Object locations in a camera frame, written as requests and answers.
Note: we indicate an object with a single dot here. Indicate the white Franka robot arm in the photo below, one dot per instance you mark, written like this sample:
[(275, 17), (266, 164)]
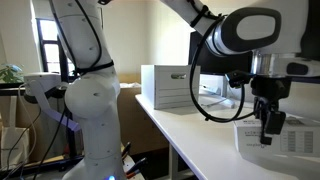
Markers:
[(96, 100)]

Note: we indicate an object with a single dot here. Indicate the white angled stand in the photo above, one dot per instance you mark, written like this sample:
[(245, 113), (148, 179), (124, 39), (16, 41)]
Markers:
[(40, 83)]

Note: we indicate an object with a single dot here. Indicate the window with dark frame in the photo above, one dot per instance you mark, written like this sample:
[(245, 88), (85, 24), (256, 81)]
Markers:
[(50, 33)]

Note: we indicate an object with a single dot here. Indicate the white monitor stand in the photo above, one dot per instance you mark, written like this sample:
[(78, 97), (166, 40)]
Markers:
[(225, 92)]

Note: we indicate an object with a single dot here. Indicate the big white cardboard box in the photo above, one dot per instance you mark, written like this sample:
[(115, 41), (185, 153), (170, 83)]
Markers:
[(166, 93)]

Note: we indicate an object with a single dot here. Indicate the white tote bag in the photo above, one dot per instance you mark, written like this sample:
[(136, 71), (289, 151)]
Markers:
[(13, 146)]

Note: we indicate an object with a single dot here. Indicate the white desk leg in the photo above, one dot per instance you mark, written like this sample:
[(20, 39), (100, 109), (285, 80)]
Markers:
[(176, 163)]

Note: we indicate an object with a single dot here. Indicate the green potted plant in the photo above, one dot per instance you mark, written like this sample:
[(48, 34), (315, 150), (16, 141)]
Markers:
[(10, 73)]

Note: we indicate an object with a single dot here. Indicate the brown cardboard box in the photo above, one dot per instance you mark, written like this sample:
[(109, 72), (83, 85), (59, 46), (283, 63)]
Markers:
[(140, 126)]

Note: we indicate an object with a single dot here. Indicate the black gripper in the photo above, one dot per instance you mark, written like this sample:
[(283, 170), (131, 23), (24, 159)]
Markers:
[(270, 88)]

